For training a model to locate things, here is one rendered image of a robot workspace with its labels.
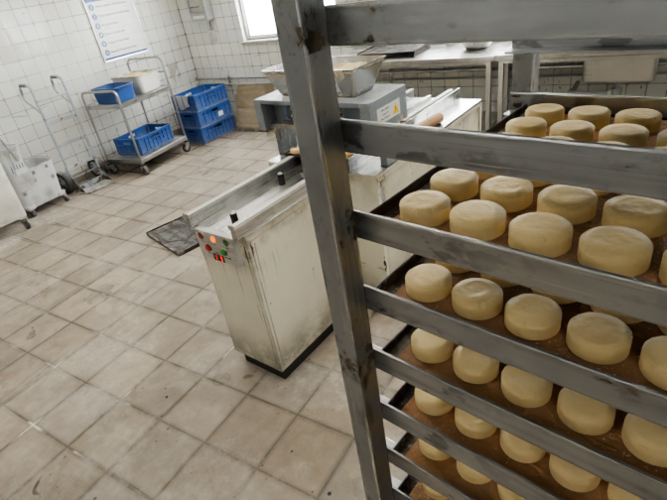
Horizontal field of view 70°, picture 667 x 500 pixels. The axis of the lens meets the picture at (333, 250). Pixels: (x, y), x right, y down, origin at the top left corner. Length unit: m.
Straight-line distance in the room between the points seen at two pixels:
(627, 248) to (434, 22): 0.22
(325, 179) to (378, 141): 0.06
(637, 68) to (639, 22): 4.14
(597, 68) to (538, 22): 4.14
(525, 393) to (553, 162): 0.26
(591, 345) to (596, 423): 0.09
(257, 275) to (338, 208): 1.63
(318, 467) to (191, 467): 0.55
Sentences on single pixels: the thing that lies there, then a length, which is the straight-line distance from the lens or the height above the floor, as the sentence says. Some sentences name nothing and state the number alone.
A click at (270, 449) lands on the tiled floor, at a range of 2.23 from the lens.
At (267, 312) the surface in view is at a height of 0.45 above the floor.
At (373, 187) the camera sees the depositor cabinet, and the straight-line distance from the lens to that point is 2.33.
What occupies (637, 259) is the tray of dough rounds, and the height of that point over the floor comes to 1.51.
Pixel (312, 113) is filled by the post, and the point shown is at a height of 1.62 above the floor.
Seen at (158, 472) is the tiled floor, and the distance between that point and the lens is 2.36.
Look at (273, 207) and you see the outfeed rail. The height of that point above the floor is 0.88.
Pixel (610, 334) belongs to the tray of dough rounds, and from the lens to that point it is 0.48.
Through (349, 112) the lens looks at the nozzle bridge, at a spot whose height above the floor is 1.11.
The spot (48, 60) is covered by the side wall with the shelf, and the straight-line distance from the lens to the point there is 6.22.
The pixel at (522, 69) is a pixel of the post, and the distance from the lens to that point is 0.81.
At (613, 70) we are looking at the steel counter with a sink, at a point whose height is 0.71.
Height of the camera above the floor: 1.72
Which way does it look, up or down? 31 degrees down
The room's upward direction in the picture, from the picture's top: 10 degrees counter-clockwise
